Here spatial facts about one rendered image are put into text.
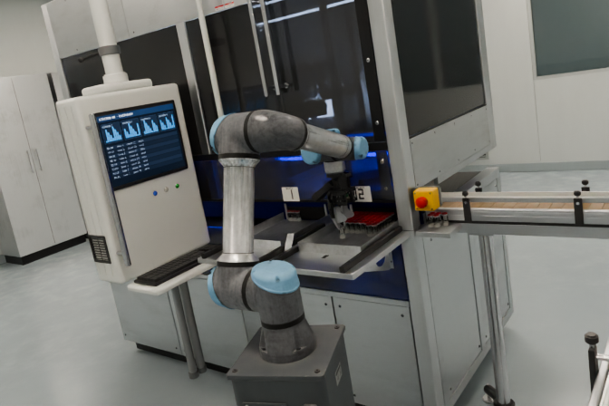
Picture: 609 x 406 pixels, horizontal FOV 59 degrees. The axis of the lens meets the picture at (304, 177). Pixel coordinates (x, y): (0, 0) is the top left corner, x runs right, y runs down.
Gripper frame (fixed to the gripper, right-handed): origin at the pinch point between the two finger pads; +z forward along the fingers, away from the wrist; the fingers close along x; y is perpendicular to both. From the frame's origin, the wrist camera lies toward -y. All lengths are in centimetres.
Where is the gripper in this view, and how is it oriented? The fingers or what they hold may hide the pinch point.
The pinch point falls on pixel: (339, 225)
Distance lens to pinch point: 198.0
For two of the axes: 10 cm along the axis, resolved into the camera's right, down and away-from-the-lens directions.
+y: 7.9, -0.2, -6.1
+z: 1.6, 9.7, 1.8
